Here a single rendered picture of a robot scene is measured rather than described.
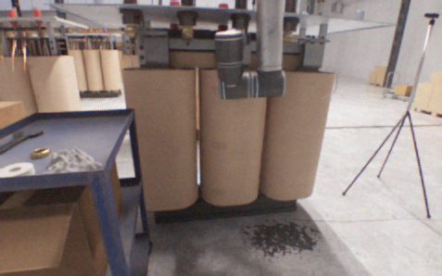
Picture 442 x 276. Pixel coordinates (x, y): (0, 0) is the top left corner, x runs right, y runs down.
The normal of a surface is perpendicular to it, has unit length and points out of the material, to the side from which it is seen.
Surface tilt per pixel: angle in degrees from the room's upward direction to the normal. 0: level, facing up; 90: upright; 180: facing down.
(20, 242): 26
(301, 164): 90
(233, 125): 90
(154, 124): 90
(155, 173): 90
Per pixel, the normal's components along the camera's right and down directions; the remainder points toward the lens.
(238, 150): 0.15, 0.34
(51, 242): 0.12, -0.69
